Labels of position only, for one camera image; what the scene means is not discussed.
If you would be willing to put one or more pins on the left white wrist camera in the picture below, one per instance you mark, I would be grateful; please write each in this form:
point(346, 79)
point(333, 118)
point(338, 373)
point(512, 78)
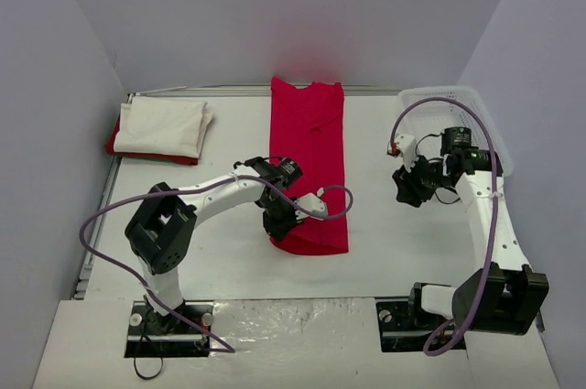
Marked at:
point(310, 206)

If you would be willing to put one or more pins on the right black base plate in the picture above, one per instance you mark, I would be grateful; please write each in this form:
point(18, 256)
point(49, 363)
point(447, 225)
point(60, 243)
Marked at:
point(402, 329)

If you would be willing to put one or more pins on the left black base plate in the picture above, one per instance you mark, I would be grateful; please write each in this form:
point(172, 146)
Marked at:
point(150, 335)

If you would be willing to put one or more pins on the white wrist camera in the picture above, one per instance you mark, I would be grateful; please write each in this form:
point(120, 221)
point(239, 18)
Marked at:
point(404, 146)
point(310, 206)

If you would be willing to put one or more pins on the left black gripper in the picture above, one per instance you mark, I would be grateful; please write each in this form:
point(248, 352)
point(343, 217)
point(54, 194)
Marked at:
point(278, 224)

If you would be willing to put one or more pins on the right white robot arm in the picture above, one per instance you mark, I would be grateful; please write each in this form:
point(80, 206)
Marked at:
point(504, 293)

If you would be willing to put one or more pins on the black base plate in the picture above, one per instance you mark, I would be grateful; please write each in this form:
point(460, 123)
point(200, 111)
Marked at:
point(150, 335)
point(402, 329)

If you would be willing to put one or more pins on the white plastic basket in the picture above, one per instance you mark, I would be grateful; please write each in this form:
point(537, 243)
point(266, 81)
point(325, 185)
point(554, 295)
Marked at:
point(434, 117)

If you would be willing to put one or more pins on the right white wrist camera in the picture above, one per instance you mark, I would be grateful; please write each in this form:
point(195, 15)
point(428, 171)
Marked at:
point(404, 146)

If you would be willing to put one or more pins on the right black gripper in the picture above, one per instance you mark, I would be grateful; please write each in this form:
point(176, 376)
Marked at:
point(410, 187)

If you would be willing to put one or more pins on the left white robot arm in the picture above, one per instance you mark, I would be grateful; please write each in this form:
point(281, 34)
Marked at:
point(160, 231)

